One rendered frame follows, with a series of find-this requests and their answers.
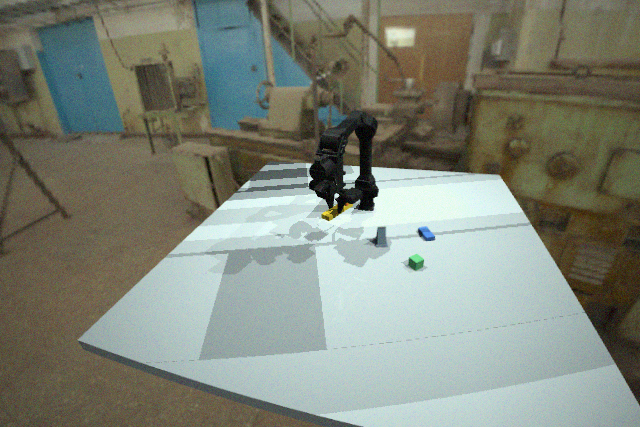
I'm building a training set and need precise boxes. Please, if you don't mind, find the green cube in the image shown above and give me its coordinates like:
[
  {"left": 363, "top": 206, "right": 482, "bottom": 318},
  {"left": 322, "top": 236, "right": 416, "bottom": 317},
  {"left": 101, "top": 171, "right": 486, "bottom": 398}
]
[{"left": 409, "top": 254, "right": 424, "bottom": 271}]

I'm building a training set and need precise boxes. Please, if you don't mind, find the yellow bar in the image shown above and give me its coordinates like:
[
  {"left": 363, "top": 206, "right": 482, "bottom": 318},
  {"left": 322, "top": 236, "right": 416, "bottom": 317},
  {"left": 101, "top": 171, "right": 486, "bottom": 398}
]
[{"left": 321, "top": 203, "right": 353, "bottom": 221}]

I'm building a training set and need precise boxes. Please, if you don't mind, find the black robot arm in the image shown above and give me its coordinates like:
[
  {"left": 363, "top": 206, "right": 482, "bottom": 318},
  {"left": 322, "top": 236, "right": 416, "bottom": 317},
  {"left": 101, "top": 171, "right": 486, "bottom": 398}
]
[{"left": 309, "top": 110, "right": 379, "bottom": 211}]

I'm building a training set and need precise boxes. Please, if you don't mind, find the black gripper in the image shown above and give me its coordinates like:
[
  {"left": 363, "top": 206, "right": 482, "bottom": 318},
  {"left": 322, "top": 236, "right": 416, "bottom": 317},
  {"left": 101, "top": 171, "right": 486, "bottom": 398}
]
[{"left": 309, "top": 171, "right": 363, "bottom": 214}]

